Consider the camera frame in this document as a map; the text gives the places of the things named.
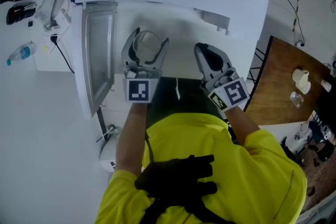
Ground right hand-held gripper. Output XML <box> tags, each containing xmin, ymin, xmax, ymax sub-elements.
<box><xmin>194</xmin><ymin>42</ymin><xmax>251</xmax><ymax>113</ymax></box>

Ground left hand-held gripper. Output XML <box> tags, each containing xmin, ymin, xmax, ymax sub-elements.
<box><xmin>121</xmin><ymin>27</ymin><xmax>170</xmax><ymax>104</ymax></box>

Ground clear glass cup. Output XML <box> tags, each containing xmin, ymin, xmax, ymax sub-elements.
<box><xmin>132</xmin><ymin>29</ymin><xmax>163</xmax><ymax>61</ymax></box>

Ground person's left forearm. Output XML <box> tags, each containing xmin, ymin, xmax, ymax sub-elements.
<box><xmin>114</xmin><ymin>101</ymin><xmax>150</xmax><ymax>177</ymax></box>

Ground person's right forearm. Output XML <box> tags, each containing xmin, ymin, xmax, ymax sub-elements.
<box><xmin>225</xmin><ymin>105</ymin><xmax>261</xmax><ymax>146</ymax></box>

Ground black tripod stand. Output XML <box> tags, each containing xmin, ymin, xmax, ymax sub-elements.
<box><xmin>246</xmin><ymin>46</ymin><xmax>266</xmax><ymax>111</ymax></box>

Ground black trousers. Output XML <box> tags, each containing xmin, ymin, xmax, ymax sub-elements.
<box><xmin>151</xmin><ymin>77</ymin><xmax>224</xmax><ymax>128</ymax></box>

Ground brown wooden table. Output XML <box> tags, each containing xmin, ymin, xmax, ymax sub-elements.
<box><xmin>243</xmin><ymin>35</ymin><xmax>336</xmax><ymax>127</ymax></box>

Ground white power strip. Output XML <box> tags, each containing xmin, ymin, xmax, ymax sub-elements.
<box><xmin>41</xmin><ymin>7</ymin><xmax>72</xmax><ymax>55</ymax></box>

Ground clear plastic tumbler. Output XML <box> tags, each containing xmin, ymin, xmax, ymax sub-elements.
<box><xmin>289</xmin><ymin>91</ymin><xmax>305</xmax><ymax>109</ymax></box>

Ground white round floor device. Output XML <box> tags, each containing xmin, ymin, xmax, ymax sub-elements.
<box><xmin>98</xmin><ymin>135</ymin><xmax>119</xmax><ymax>174</ymax></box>

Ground yellow shirt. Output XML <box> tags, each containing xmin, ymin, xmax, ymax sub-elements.
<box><xmin>93</xmin><ymin>112</ymin><xmax>308</xmax><ymax>224</ymax></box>

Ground plastic water bottle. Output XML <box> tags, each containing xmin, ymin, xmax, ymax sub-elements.
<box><xmin>6</xmin><ymin>41</ymin><xmax>38</xmax><ymax>67</ymax></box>

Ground black power cable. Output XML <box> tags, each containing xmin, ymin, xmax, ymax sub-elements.
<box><xmin>49</xmin><ymin>35</ymin><xmax>76</xmax><ymax>74</ymax></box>

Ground black floor cable cover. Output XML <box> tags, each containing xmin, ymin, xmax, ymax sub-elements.
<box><xmin>96</xmin><ymin>106</ymin><xmax>108</xmax><ymax>140</ymax></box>

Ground long black floor cable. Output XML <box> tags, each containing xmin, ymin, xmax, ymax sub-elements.
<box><xmin>271</xmin><ymin>0</ymin><xmax>306</xmax><ymax>47</ymax></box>

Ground black chest mount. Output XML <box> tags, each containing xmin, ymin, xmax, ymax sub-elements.
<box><xmin>133</xmin><ymin>154</ymin><xmax>219</xmax><ymax>206</ymax></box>

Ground black shoulder strap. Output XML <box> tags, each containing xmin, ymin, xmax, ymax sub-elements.
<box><xmin>139</xmin><ymin>198</ymin><xmax>237</xmax><ymax>224</ymax></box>

